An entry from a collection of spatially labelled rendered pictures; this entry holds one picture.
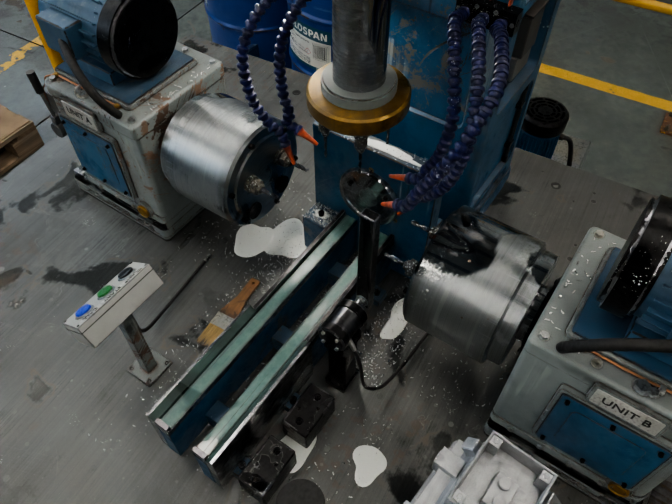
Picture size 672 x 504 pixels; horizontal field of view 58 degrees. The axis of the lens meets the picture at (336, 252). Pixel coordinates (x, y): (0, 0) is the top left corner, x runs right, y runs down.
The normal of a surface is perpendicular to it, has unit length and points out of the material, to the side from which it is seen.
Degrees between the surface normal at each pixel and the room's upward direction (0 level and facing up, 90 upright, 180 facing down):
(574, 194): 0
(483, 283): 32
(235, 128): 9
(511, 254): 2
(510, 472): 0
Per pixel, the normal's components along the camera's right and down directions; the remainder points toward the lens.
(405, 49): -0.57, 0.65
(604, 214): 0.00, -0.62
